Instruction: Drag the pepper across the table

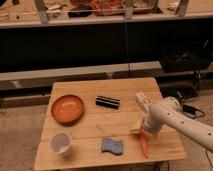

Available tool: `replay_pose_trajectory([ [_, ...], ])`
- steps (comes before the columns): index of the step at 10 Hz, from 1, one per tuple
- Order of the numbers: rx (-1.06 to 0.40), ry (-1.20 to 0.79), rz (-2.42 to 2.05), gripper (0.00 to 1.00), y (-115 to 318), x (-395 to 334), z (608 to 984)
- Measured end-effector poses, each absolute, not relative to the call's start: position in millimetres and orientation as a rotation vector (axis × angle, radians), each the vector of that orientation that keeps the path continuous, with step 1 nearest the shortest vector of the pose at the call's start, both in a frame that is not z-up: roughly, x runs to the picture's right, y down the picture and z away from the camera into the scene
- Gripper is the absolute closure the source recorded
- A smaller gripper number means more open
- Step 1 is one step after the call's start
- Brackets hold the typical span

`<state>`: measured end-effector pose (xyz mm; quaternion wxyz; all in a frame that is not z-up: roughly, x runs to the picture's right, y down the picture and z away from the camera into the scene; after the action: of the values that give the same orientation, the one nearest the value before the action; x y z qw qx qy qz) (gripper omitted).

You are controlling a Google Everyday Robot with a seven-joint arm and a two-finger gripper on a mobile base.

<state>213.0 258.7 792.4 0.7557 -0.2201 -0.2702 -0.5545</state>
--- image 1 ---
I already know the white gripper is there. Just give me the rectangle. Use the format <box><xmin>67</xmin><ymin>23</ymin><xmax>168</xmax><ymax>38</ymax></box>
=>
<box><xmin>140</xmin><ymin>120</ymin><xmax>155</xmax><ymax>135</ymax></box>

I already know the orange pepper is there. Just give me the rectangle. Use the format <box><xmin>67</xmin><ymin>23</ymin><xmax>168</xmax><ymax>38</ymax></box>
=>
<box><xmin>139</xmin><ymin>133</ymin><xmax>148</xmax><ymax>158</ymax></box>

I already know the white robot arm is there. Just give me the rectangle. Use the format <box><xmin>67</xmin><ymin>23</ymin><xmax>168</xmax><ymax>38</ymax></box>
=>
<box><xmin>136</xmin><ymin>92</ymin><xmax>213</xmax><ymax>153</ymax></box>

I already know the blue sponge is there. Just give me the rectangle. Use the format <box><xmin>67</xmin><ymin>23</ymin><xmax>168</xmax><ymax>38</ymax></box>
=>
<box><xmin>101</xmin><ymin>138</ymin><xmax>124</xmax><ymax>155</ymax></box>

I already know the black striped block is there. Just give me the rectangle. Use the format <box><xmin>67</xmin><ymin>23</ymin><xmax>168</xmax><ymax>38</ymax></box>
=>
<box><xmin>95</xmin><ymin>96</ymin><xmax>120</xmax><ymax>109</ymax></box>

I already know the wooden folding table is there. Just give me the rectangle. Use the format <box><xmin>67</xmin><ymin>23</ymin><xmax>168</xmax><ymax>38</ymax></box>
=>
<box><xmin>34</xmin><ymin>78</ymin><xmax>186</xmax><ymax>171</ymax></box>

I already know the black box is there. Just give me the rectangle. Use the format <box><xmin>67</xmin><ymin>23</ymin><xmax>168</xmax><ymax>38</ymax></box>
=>
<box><xmin>159</xmin><ymin>42</ymin><xmax>213</xmax><ymax>73</ymax></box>

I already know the orange bowl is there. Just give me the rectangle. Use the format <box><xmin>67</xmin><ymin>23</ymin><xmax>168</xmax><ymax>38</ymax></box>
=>
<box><xmin>51</xmin><ymin>95</ymin><xmax>84</xmax><ymax>124</ymax></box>

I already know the white plastic cup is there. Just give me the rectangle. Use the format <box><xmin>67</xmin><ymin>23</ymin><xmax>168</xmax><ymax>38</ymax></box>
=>
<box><xmin>49</xmin><ymin>132</ymin><xmax>71</xmax><ymax>156</ymax></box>

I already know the black hanging cable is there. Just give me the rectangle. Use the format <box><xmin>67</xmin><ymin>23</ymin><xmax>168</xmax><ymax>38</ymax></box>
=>
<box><xmin>124</xmin><ymin>19</ymin><xmax>132</xmax><ymax>79</ymax></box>

